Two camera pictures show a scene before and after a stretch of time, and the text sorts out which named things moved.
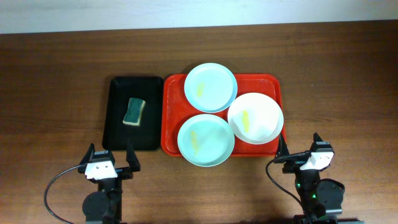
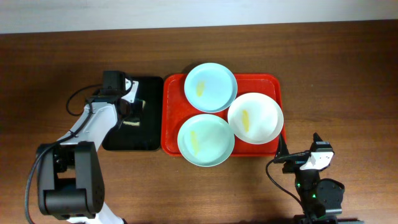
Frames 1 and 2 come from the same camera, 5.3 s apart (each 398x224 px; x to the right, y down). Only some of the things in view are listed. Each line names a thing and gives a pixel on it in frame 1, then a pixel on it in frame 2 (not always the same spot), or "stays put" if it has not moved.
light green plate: (205, 140) stays put
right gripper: (290, 167) stays put
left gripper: (123, 170) to (125, 107)
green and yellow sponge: (135, 106) stays put
